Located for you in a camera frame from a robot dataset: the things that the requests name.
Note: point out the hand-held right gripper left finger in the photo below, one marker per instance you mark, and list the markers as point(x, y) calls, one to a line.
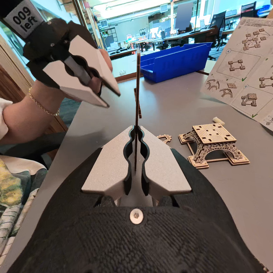
point(106, 170)

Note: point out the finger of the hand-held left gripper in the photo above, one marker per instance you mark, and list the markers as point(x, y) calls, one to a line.
point(64, 79)
point(89, 53)

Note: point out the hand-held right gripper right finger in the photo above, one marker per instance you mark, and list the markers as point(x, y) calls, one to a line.
point(166, 170)

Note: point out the wooden puzzle part sheet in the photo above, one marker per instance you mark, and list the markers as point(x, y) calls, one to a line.
point(137, 85)

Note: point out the grey desk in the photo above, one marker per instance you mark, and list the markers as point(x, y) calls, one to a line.
point(170, 102)

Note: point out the person's left hand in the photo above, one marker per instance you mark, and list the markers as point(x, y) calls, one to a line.
point(49, 93)

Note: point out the wooden arch truss piece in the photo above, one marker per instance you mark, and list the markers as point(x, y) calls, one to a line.
point(168, 136)

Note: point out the wooden tower base model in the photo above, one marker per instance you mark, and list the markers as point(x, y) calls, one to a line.
point(215, 136)

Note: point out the small white wax stick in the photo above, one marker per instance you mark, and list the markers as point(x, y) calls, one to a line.
point(219, 121)

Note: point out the blue storage bin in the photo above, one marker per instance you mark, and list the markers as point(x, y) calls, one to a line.
point(177, 61)

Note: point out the person's printed white t-shirt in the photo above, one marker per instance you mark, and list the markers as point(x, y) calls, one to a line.
point(12, 192)

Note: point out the black mesh office chair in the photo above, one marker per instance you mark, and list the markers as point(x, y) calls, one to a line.
point(218, 23)
point(248, 9)

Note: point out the paper instruction sheet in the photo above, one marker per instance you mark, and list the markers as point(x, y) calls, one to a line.
point(251, 64)

